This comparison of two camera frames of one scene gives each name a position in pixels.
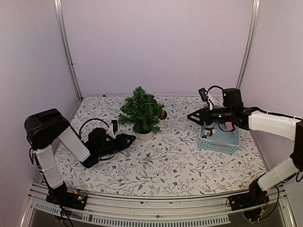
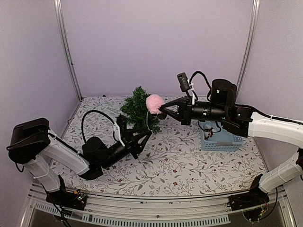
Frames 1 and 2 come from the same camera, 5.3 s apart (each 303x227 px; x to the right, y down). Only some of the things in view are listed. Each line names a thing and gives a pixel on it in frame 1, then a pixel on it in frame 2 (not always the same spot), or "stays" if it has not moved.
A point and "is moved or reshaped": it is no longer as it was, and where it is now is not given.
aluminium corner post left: x=57 y=8 stays
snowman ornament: x=208 y=132 stays
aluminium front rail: x=164 y=210 stays
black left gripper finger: x=127 y=144 → x=143 y=142
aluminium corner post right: x=252 y=31 stays
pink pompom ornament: x=229 y=126 is moved or reshaped
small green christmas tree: x=141 y=110 stays
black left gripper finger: x=129 y=139 → x=129 y=135
